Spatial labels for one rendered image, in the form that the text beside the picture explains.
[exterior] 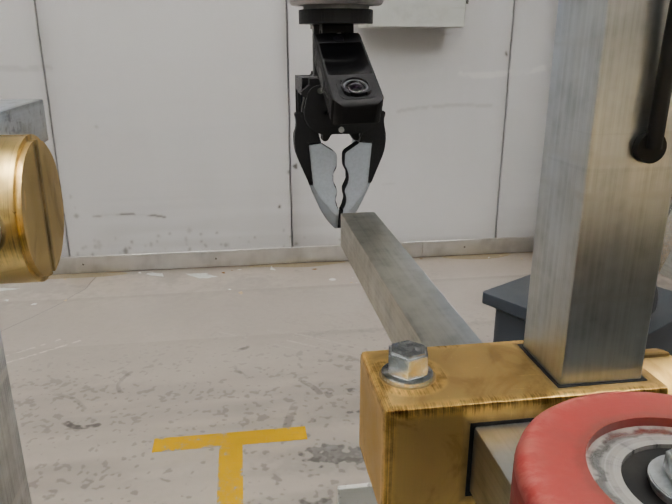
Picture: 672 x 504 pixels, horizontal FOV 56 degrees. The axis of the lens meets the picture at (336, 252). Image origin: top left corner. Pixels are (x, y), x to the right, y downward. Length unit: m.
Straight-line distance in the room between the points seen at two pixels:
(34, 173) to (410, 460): 0.17
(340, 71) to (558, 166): 0.35
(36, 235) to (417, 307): 0.21
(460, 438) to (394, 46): 2.72
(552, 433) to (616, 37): 0.13
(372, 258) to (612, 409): 0.27
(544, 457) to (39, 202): 0.17
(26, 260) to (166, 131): 2.68
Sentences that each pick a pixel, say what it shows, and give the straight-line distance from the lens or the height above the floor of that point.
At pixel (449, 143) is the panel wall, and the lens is 3.04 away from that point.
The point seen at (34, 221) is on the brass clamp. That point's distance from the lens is 0.23.
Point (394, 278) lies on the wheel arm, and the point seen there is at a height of 0.86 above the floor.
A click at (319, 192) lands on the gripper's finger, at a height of 0.86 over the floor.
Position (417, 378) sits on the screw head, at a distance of 0.26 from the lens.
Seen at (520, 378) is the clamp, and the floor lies 0.87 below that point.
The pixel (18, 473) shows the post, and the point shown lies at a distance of 0.30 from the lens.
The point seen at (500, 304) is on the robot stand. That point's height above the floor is 0.59.
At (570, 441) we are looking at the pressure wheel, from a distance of 0.17.
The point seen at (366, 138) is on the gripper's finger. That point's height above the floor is 0.91.
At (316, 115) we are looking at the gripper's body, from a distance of 0.62.
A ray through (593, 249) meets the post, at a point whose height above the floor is 0.93.
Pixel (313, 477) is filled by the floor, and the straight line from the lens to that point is 1.63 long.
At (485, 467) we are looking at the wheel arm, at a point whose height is 0.85.
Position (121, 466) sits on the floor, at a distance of 1.75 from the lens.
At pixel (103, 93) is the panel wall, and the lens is 2.92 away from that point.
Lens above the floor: 1.00
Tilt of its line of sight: 18 degrees down
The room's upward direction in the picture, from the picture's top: straight up
